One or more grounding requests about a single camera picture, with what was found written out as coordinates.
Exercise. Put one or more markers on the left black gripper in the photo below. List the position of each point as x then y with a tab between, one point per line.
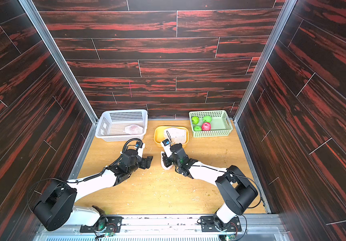
145	165

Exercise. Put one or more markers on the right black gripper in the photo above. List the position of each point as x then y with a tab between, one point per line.
168	159

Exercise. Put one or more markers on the green apple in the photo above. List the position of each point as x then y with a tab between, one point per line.
195	120
197	128

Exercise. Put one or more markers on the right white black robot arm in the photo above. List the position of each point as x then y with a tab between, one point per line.
236	189

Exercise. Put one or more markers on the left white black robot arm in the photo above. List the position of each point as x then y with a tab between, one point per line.
56	206

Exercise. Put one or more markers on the yellow plastic tub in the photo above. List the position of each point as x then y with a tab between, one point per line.
159	136

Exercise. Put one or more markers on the white plastic mesh basket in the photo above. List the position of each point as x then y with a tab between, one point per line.
111	124

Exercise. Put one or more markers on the green plastic mesh basket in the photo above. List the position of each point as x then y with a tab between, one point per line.
221	125

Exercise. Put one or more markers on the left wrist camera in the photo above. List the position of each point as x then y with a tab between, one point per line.
140	148

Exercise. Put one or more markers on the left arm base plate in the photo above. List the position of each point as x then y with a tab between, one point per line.
104	225

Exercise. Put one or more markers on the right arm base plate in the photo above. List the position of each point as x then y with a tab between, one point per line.
210	223

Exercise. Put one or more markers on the left aluminium frame post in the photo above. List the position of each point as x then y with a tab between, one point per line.
40	26

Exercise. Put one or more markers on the aluminium frame post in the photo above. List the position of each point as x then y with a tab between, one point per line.
40	26
272	40

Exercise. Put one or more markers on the front aluminium rail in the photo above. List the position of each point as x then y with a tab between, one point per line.
175	227

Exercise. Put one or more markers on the right aluminium frame post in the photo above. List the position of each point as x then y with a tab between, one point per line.
272	40

